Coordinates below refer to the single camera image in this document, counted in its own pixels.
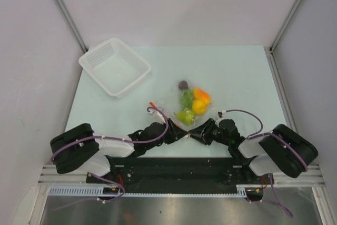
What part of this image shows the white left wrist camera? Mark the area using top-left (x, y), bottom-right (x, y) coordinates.
top-left (146, 105), bottom-right (167, 124)

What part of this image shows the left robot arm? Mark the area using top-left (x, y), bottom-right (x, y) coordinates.
top-left (50, 119), bottom-right (188, 183)

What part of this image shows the dark purple fake fruit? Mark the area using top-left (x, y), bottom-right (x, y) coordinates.
top-left (178, 80), bottom-right (189, 91)

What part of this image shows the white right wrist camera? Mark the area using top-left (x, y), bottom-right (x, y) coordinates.
top-left (217, 110), bottom-right (227, 121)

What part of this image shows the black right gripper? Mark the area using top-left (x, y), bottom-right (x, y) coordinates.
top-left (188, 118), bottom-right (230, 146)

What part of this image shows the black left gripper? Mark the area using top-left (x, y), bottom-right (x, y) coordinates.
top-left (146, 118), bottom-right (187, 150)

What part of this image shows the orange fake peach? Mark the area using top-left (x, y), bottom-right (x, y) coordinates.
top-left (193, 87), bottom-right (212, 105)

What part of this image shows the left aluminium corner post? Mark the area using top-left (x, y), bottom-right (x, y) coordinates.
top-left (53, 0), bottom-right (88, 53)

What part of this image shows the aluminium frame rail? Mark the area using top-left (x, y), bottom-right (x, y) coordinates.
top-left (271, 164), bottom-right (323, 187)

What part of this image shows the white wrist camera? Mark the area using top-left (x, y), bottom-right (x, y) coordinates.
top-left (217, 110), bottom-right (227, 121)
top-left (146, 105), bottom-right (167, 124)

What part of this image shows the right aluminium corner post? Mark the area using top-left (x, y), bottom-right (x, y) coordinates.
top-left (269, 0), bottom-right (304, 54)

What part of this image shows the clear zip top bag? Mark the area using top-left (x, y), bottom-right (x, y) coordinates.
top-left (149, 79), bottom-right (214, 136)

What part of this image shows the aluminium corner post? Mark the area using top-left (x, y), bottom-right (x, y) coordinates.
top-left (269, 0), bottom-right (304, 54)
top-left (53, 0), bottom-right (88, 53)

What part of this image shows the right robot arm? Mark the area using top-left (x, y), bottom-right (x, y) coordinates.
top-left (189, 119), bottom-right (319, 183)

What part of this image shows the white plastic basket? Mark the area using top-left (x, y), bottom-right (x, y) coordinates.
top-left (78, 37), bottom-right (152, 99)

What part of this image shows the light green fake pear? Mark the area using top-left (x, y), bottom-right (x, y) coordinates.
top-left (176, 109), bottom-right (196, 125)

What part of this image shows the white slotted cable duct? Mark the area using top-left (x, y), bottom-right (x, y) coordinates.
top-left (48, 186), bottom-right (247, 198)

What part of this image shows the yellow fake lemon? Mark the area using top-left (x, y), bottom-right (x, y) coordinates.
top-left (192, 100), bottom-right (207, 115)

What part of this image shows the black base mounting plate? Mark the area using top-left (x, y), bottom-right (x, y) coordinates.
top-left (86, 158), bottom-right (268, 194)

